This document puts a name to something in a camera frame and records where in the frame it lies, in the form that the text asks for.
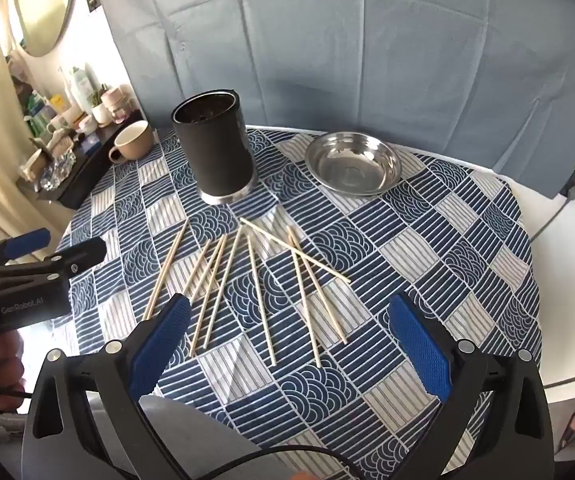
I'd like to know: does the grey-blue fabric backdrop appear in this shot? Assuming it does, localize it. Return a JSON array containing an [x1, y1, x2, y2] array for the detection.
[[94, 0, 575, 201]]

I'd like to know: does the person's grey clothing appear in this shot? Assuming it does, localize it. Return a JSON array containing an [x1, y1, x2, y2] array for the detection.
[[137, 394, 268, 480]]

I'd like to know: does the blue patterned tablecloth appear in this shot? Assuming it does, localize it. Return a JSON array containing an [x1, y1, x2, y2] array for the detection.
[[52, 127, 541, 480]]

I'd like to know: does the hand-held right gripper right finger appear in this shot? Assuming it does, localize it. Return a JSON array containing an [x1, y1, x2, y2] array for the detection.
[[387, 292, 555, 480]]

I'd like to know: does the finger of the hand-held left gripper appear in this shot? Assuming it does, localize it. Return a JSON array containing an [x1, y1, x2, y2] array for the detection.
[[0, 238, 108, 287], [0, 228, 52, 267]]

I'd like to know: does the black cylindrical utensil holder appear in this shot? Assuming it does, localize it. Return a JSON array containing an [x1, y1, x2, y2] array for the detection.
[[171, 89, 259, 206]]

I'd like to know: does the clear glass dish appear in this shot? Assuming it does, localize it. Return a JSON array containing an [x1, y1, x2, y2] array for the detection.
[[41, 152, 77, 191]]

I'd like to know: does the pink jar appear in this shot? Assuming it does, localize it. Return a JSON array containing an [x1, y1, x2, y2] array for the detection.
[[101, 85, 135, 126]]

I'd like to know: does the round wall mirror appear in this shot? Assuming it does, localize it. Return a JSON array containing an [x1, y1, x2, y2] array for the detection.
[[14, 0, 75, 58]]

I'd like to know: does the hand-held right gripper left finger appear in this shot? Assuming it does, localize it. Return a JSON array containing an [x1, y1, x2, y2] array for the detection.
[[21, 294, 193, 480]]

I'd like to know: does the dark side shelf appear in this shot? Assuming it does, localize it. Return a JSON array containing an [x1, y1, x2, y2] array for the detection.
[[17, 112, 148, 211]]

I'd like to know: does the stainless steel bowl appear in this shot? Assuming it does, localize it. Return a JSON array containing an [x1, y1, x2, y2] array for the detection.
[[305, 131, 402, 196]]

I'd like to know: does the wooden chopstick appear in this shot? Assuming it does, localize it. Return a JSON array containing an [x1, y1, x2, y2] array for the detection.
[[287, 225, 349, 345], [240, 217, 352, 283], [204, 226, 244, 347], [286, 230, 322, 368], [246, 234, 278, 366], [142, 217, 190, 321], [190, 234, 228, 357], [186, 239, 213, 293]]

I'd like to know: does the beige ceramic mug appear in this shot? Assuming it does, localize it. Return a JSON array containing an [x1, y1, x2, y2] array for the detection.
[[108, 121, 156, 163]]

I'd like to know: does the white pump bottle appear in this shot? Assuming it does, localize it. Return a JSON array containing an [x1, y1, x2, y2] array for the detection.
[[70, 65, 95, 113]]

